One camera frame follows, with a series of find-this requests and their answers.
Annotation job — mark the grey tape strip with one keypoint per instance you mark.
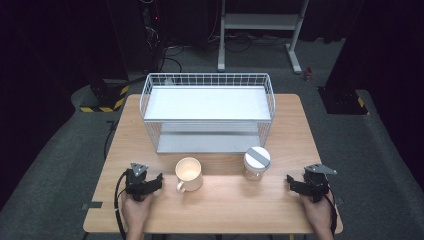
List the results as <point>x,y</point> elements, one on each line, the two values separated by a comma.
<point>92,205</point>

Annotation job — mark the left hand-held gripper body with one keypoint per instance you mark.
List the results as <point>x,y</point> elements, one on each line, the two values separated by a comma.
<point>136,181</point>

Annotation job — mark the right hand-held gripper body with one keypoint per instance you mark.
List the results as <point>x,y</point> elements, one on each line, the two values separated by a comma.
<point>316,183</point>

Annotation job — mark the white metal stand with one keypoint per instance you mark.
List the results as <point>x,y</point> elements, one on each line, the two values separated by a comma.
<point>260,21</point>

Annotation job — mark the black base with yellow stripes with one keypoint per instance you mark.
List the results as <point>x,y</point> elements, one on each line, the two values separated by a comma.
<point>343,101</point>
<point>106,96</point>

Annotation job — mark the small red object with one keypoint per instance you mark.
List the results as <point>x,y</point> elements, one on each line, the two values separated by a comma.
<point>308,74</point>

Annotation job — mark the cream ceramic mug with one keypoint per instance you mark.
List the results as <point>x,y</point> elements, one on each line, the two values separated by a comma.
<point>188,174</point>

